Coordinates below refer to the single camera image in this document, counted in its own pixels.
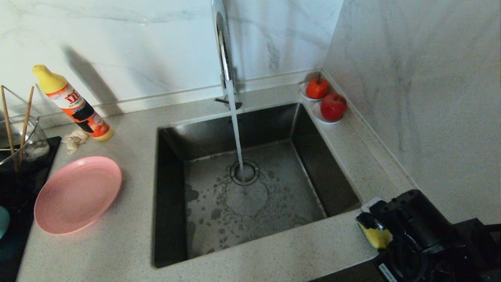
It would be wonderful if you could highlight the running water stream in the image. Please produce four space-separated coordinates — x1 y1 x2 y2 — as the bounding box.
225 78 249 184

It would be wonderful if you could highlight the clear glass pot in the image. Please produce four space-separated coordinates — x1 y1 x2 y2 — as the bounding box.
0 114 50 173

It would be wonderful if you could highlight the small white dish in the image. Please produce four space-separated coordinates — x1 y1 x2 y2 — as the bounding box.
299 80 331 102
312 101 344 125

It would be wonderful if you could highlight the chrome kitchen faucet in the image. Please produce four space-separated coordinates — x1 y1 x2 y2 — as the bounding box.
207 0 242 111

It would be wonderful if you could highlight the red apple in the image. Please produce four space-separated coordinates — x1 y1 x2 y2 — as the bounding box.
320 93 347 121

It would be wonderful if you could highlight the brown wooden chopstick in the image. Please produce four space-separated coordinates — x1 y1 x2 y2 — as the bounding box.
18 86 35 165

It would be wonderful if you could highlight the orange-red tomato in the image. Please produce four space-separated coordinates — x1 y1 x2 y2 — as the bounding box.
305 74 330 99

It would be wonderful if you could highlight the crumpled white tissue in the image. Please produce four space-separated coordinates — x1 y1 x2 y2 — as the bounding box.
63 129 90 155

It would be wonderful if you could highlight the round metal drain strainer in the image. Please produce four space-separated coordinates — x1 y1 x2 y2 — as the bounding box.
230 159 260 186

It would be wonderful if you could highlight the pink plate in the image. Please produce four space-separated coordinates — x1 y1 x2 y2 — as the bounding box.
34 156 123 235

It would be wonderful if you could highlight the yellow sponge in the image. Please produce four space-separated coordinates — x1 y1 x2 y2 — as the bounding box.
355 217 393 249

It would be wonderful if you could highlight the stainless steel sink basin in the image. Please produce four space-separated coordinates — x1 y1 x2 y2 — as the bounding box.
154 103 360 269

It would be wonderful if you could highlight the yellow-capped orange dish soap bottle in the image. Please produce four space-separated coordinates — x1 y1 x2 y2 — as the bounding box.
32 65 115 142

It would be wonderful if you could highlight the teal bowl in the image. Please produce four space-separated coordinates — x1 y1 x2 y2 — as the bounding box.
0 206 11 239

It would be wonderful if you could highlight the black cooktop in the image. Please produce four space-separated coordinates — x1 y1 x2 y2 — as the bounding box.
0 136 62 282

